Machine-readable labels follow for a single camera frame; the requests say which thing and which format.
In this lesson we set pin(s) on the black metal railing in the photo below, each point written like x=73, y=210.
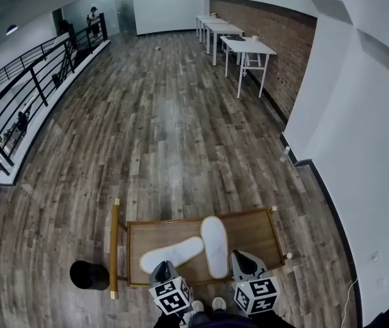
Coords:
x=38, y=87

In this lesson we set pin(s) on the black round bin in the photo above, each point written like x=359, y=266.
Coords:
x=88, y=275

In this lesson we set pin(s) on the white slipper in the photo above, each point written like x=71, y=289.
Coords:
x=214, y=244
x=177, y=251

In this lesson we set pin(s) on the wooden trolley cart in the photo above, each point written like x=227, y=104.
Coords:
x=249, y=238

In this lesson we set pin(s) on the white table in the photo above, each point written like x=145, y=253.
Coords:
x=249, y=46
x=214, y=21
x=204, y=16
x=225, y=29

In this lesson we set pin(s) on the person's shoe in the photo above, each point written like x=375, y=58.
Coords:
x=197, y=307
x=218, y=303

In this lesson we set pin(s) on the person's right shoe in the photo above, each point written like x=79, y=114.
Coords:
x=218, y=303

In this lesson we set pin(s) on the person's left forearm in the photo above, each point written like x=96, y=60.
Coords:
x=167, y=321

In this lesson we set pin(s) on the flat black keyboard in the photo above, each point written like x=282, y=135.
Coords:
x=235, y=38

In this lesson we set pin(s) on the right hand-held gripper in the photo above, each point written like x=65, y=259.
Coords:
x=257, y=296

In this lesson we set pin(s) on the black pendant lamp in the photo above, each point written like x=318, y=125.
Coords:
x=12, y=30

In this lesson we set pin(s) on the white stool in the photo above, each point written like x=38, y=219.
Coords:
x=252, y=60

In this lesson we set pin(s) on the person's left shoe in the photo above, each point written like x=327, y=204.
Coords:
x=197, y=307

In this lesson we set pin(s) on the person's right forearm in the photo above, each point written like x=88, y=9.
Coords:
x=269, y=320

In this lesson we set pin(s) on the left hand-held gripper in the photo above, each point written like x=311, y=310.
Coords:
x=172, y=296

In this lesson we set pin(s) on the clear plastic bottle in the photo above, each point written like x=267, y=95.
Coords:
x=285, y=154

